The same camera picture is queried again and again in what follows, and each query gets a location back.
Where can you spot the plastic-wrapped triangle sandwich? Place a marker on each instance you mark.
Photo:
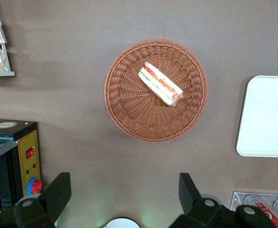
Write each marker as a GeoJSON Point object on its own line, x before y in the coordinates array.
{"type": "Point", "coordinates": [161, 83]}

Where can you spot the grey metal display rack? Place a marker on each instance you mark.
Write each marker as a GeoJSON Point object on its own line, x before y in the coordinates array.
{"type": "Point", "coordinates": [7, 59]}

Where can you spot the white plastic tray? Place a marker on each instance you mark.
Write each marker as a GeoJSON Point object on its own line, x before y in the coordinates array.
{"type": "Point", "coordinates": [267, 116]}

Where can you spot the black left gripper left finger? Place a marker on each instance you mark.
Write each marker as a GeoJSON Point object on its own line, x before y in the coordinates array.
{"type": "Point", "coordinates": [55, 192]}

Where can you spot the round brown wicker basket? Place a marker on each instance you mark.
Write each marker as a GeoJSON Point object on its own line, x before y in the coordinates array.
{"type": "Point", "coordinates": [134, 111]}

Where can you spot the clear acrylic can holder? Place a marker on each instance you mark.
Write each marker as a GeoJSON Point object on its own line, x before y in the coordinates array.
{"type": "Point", "coordinates": [236, 202]}

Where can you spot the white round dish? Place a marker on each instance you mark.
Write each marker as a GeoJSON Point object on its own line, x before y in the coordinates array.
{"type": "Point", "coordinates": [122, 223]}

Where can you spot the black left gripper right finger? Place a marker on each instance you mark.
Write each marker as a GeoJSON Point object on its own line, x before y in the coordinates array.
{"type": "Point", "coordinates": [191, 197]}

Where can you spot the black appliance with yellow panel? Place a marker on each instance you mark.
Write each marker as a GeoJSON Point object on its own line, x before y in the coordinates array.
{"type": "Point", "coordinates": [28, 152]}

